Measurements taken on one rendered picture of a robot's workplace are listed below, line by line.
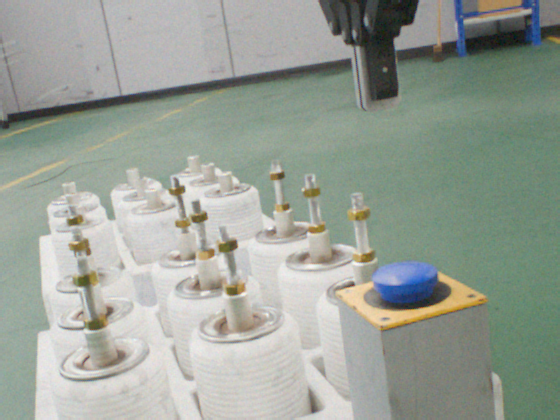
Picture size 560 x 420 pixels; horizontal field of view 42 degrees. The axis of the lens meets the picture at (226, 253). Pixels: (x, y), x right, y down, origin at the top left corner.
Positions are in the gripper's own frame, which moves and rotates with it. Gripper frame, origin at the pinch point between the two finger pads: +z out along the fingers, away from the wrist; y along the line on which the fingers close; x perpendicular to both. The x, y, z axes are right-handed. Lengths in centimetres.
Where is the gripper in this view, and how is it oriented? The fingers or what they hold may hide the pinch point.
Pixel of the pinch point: (375, 76)
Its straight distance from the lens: 44.6
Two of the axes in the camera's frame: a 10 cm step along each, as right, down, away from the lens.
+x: 9.6, -2.3, 1.7
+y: 2.3, 2.4, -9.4
